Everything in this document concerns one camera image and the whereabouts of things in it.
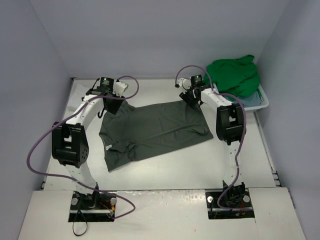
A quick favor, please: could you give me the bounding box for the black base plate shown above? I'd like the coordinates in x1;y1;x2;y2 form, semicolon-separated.
68;193;116;223
205;190;255;220

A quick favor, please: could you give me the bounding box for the light blue t shirt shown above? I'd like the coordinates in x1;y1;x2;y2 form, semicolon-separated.
238;91;261;108

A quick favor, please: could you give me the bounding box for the green t shirt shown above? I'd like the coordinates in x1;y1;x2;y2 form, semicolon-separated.
203;54;260;98

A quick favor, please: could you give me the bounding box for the purple cable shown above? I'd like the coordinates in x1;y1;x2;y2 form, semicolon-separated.
26;75;140;221
174;64;248;210

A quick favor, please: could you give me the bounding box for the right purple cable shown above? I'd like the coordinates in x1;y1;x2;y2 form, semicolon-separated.
174;64;248;210

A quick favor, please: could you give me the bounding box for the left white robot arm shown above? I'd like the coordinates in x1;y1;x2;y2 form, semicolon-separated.
51;77;128;210

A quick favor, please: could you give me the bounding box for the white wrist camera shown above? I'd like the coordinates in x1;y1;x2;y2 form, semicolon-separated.
175;77;192;90
112;81;128;97

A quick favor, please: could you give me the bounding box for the white laundry basket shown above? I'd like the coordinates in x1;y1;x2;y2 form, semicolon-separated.
201;85;269;113

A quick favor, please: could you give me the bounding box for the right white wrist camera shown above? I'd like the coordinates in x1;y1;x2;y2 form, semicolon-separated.
175;77;192;90

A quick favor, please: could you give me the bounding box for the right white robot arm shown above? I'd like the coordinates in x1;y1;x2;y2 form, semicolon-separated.
174;75;247;212

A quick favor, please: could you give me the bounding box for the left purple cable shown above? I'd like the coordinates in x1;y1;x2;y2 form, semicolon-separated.
26;75;140;221

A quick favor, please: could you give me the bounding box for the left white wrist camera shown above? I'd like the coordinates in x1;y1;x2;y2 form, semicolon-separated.
112;81;128;97

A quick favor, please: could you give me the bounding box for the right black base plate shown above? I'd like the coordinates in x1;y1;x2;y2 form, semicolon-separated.
205;190;255;220

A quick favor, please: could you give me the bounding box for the white t shirt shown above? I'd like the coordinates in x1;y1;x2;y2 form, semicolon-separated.
67;84;89;112

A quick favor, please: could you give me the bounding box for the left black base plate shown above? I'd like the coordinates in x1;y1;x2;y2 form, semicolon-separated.
68;193;116;223

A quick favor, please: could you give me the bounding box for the grey t shirt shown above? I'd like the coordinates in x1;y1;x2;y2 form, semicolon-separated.
99;100;214;172

